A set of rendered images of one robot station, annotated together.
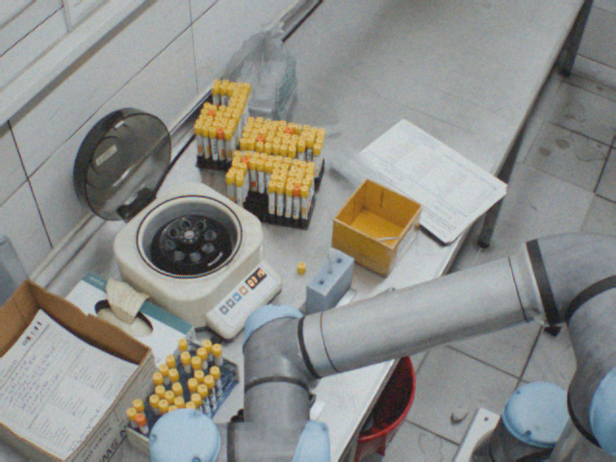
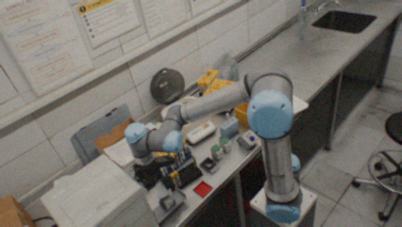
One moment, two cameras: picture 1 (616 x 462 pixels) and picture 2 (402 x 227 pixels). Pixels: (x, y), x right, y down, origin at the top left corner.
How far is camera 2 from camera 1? 0.53 m
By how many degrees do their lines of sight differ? 22
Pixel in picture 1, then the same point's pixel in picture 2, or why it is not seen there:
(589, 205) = (382, 137)
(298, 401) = (174, 126)
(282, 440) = (164, 133)
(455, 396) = not seen: hidden behind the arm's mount
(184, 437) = (134, 128)
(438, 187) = not seen: hidden behind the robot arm
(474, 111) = (303, 81)
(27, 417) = (119, 159)
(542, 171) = (360, 123)
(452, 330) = (220, 102)
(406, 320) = (207, 100)
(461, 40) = (305, 59)
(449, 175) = not seen: hidden behind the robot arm
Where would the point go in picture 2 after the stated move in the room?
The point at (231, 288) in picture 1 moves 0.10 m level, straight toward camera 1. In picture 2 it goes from (196, 127) to (193, 140)
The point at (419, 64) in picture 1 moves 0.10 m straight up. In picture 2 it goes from (286, 67) to (286, 54)
